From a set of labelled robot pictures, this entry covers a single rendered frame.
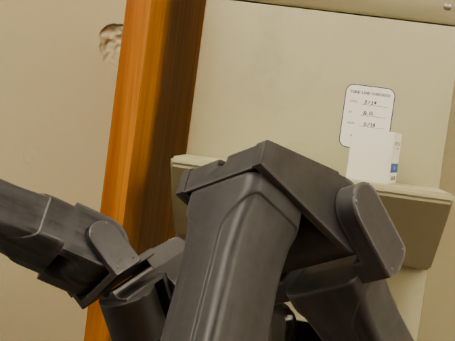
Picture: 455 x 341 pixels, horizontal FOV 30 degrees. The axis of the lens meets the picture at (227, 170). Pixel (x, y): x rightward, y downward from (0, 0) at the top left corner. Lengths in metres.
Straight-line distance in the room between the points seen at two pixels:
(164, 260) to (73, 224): 0.11
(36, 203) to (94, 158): 0.73
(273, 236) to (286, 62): 0.56
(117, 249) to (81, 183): 0.74
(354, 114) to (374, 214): 0.47
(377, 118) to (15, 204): 0.47
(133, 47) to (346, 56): 0.27
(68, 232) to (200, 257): 0.32
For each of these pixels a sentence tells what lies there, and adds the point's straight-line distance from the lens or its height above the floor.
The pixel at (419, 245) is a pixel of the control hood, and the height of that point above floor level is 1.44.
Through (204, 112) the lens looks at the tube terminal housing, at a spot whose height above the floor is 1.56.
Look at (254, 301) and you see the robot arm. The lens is 0.52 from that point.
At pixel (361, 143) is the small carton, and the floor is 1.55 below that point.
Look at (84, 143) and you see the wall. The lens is 1.56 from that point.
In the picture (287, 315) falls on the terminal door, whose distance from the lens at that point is 0.81.
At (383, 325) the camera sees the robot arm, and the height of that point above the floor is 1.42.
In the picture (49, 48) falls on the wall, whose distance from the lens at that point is 1.58.
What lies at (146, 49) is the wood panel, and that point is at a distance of 1.01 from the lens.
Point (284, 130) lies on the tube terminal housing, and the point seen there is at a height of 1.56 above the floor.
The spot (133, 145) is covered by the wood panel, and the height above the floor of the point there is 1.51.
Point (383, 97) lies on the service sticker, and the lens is 1.08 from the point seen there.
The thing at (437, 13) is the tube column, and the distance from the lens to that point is 1.09.
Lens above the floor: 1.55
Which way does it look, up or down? 3 degrees down
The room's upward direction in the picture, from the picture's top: 8 degrees clockwise
